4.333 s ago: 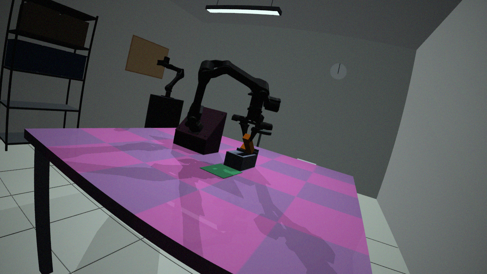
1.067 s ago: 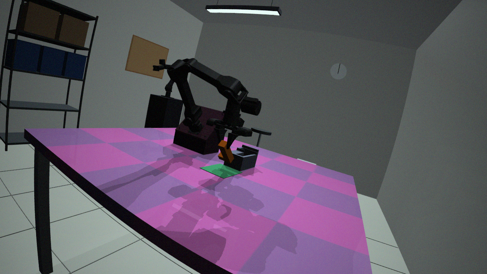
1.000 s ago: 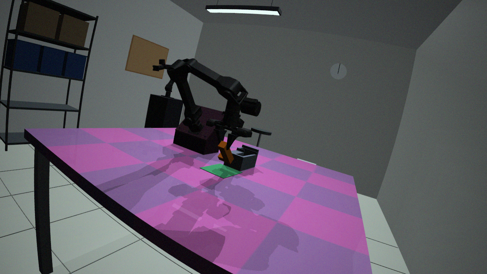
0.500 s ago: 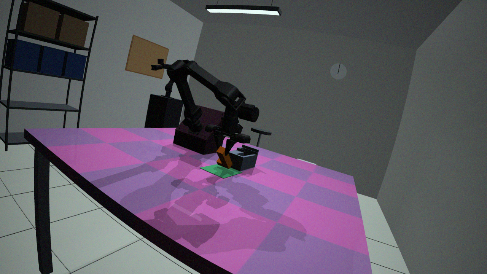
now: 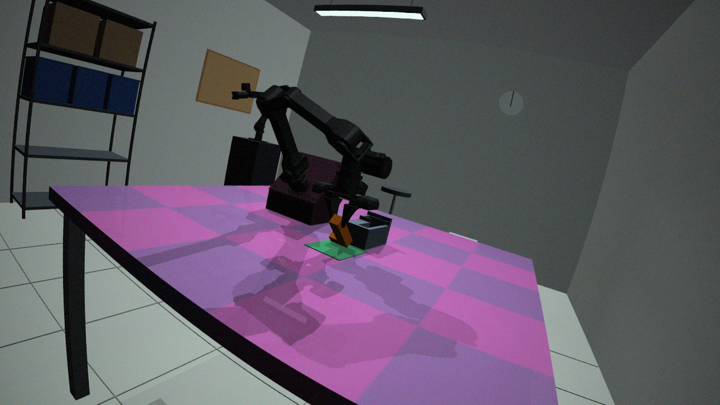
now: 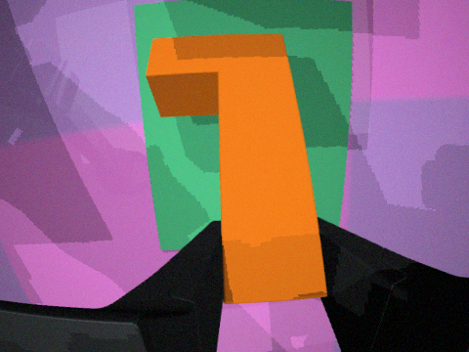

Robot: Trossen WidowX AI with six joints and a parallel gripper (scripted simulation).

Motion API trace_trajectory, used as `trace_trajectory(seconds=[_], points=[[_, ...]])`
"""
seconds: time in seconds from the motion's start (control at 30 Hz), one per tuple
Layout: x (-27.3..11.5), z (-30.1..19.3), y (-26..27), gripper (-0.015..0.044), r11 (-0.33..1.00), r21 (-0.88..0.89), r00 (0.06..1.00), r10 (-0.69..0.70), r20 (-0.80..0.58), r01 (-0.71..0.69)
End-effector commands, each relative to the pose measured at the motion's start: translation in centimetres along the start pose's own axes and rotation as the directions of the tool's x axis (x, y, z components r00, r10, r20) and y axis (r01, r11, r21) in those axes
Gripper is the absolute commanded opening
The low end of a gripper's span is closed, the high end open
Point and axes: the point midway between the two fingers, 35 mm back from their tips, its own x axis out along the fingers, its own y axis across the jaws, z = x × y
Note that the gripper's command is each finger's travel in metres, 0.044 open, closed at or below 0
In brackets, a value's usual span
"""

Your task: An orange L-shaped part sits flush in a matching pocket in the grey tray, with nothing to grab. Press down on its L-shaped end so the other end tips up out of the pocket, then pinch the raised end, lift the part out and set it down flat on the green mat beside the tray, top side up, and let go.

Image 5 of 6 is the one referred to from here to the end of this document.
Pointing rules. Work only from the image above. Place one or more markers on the orange l-shaped part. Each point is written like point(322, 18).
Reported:
point(339, 235)

